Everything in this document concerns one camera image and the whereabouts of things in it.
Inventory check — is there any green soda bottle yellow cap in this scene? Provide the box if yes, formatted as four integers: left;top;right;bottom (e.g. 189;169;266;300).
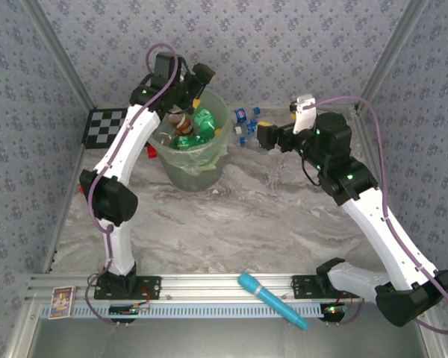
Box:
170;128;224;151
191;106;219;134

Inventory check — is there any green plastic bin liner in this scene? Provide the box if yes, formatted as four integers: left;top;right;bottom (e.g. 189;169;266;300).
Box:
148;88;235;177

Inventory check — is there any Pepsi bottle white cap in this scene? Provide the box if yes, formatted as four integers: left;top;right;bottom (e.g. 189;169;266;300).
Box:
233;118;259;136

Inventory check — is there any green translucent trash bin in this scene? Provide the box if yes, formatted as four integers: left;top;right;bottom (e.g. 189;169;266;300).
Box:
148;88;235;193

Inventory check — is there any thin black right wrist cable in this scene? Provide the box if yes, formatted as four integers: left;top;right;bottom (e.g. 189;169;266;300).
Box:
301;158;323;187

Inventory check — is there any grey metal panel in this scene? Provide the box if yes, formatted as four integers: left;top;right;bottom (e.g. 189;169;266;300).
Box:
24;301;436;358

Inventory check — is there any blue-grey slotted cable duct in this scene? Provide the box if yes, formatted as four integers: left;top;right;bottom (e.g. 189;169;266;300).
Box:
40;301;347;321

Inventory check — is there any aluminium frame post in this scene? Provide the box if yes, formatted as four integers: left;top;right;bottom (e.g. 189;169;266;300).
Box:
353;0;432;113
22;0;96;110

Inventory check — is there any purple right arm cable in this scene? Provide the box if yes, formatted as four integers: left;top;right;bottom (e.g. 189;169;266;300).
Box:
305;95;448;336

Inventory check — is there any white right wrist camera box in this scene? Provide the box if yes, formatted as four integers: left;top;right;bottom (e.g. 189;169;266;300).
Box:
289;94;317;136

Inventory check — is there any teal marker pen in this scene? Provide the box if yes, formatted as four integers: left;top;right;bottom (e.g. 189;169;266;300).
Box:
237;272;309;331

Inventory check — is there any thin aluminium side rail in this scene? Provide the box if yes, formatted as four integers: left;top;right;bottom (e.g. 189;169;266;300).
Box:
42;144;87;274

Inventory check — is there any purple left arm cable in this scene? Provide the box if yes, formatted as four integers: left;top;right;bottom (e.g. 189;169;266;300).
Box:
84;43;181;327

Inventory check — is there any picture card on rail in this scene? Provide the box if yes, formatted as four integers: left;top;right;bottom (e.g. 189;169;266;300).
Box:
47;286;77;321

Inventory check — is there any long aluminium base rail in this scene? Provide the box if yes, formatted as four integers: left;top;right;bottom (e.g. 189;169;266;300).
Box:
25;273;432;302

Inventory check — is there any black grey checkerboard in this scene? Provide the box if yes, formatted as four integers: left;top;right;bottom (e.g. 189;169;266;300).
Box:
81;107;131;149

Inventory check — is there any brown tea bottle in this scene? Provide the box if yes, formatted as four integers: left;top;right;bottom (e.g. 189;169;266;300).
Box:
167;110;194;136

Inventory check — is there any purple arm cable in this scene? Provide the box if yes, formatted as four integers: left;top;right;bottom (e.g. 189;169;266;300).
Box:
305;95;448;336
84;43;181;327

